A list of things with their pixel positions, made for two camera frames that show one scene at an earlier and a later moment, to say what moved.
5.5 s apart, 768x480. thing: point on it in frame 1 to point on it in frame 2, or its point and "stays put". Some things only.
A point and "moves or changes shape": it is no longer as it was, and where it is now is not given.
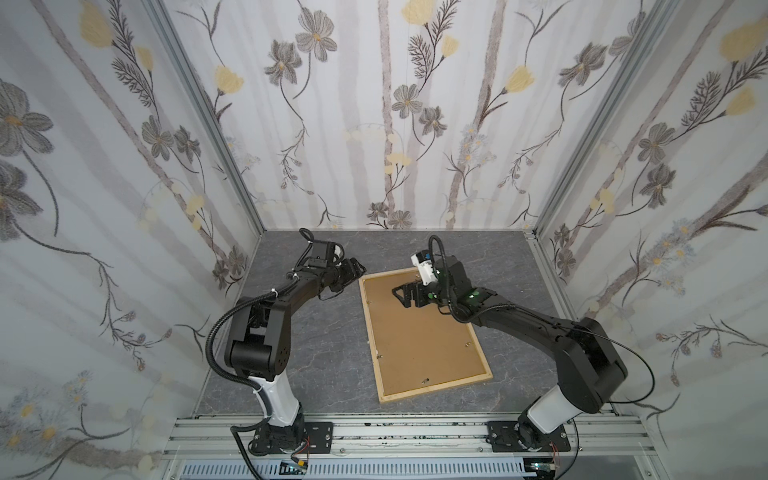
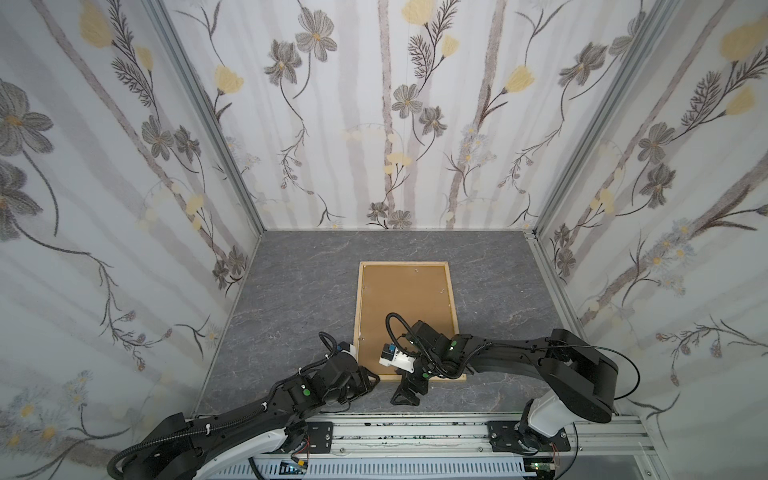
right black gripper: [414, 293] to [414, 377]
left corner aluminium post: [162, 21] stays put
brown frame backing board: [417, 346] moves or changes shape
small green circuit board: [290, 467] stays put
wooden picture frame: [416, 351] moves or changes shape
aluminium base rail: [409, 438] stays put
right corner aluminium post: [653, 22] stays put
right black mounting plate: [502, 438] stays put
